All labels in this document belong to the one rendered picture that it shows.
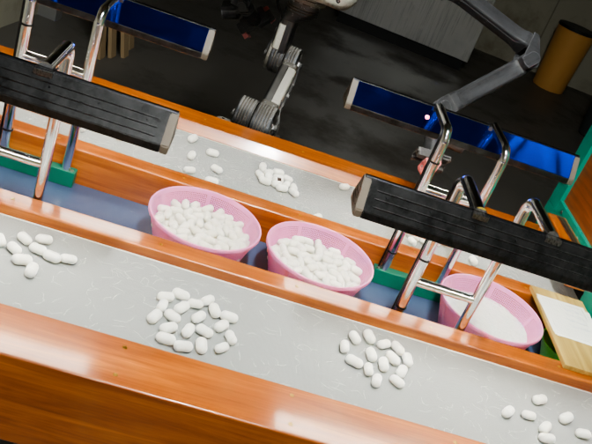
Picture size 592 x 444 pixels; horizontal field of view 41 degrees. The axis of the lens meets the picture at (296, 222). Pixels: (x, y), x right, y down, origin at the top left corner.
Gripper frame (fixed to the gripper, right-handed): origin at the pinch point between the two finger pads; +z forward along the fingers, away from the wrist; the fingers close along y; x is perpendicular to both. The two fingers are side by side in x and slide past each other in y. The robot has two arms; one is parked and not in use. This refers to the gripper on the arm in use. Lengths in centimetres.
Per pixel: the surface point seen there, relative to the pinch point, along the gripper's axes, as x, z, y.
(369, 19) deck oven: 375, -352, 52
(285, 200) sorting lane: -1.3, 18.4, -38.0
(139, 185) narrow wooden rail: -8, 29, -75
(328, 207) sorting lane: 0.9, 15.6, -26.0
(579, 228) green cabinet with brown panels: -4.2, 0.9, 45.8
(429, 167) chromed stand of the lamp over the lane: -32.9, 14.0, -11.2
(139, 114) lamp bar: -64, 40, -76
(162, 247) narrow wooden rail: -31, 51, -65
